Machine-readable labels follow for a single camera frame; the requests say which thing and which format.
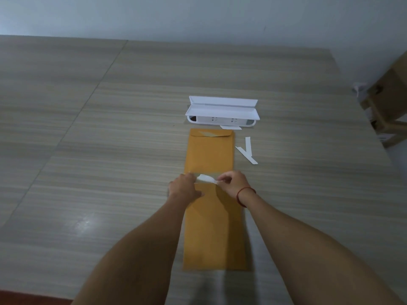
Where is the person's left hand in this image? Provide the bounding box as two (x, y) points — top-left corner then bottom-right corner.
(168, 172), (203, 204)

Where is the person's right hand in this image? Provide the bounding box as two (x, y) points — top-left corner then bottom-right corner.
(217, 170), (255, 204)

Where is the long yellow paper envelope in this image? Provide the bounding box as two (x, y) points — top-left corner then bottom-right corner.
(182, 172), (248, 271)

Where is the person's right forearm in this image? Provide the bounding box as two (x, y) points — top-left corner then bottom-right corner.
(239, 189), (405, 305)

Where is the person's left forearm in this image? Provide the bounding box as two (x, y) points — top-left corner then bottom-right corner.
(71, 194), (191, 305)

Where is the short yellow paper envelope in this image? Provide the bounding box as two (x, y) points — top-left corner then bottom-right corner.
(185, 128), (235, 175)

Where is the open white plastic box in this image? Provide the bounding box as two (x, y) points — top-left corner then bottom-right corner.
(185, 95), (261, 128)

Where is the brown cardboard box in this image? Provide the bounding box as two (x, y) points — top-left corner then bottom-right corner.
(359, 50), (407, 148)

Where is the red string bracelet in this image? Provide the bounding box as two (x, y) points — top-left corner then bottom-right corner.
(236, 187), (257, 208)

